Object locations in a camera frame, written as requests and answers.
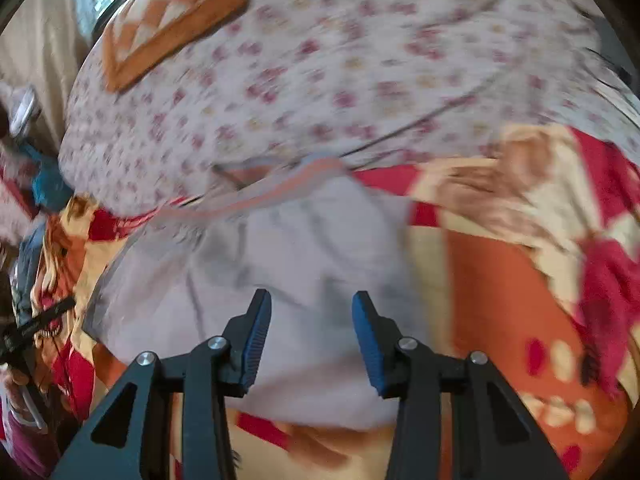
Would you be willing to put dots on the blue plastic bag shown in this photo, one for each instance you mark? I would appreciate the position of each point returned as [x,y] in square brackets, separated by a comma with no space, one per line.
[50,185]

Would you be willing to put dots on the floral print quilt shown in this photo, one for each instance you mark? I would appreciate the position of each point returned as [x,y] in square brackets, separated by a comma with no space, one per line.
[375,60]

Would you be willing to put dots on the grey striped cloth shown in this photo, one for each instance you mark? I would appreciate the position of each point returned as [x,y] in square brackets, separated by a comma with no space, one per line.
[30,260]

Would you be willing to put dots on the beige curtain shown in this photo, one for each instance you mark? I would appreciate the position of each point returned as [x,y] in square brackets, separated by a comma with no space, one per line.
[45,50]

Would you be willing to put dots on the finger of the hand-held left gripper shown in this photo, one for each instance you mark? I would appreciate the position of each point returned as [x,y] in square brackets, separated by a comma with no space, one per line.
[35,322]

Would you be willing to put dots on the light grey zip jacket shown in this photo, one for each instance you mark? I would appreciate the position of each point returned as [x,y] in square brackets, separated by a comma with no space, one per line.
[300,250]

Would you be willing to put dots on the orange patchwork cushion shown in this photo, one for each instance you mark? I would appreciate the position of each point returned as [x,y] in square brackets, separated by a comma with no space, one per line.
[210,5]

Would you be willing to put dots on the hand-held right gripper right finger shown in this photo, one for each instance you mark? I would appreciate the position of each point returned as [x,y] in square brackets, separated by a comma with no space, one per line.
[370,340]

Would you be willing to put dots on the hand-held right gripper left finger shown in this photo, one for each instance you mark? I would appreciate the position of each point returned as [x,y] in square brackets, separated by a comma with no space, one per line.
[255,335]

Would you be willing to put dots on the red orange yellow blanket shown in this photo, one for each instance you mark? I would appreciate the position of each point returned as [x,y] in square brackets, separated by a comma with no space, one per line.
[500,285]

